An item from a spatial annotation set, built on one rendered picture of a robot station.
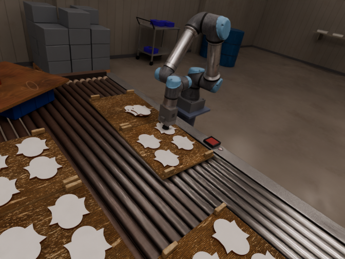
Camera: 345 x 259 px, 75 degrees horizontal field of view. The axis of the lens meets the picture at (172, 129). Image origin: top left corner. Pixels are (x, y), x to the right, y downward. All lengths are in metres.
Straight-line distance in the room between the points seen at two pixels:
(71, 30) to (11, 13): 1.09
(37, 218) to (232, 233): 0.67
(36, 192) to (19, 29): 4.11
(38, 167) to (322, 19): 10.14
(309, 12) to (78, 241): 10.35
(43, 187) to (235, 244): 0.73
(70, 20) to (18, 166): 3.21
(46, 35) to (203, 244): 3.64
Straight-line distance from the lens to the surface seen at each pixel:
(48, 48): 4.05
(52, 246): 0.85
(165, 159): 1.10
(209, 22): 1.41
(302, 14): 10.65
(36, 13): 4.31
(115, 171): 1.06
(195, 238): 0.87
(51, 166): 1.07
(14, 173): 1.09
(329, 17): 10.41
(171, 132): 1.30
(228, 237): 0.90
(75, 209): 0.90
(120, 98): 1.64
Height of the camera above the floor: 1.65
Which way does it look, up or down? 32 degrees down
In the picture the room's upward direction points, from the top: 11 degrees clockwise
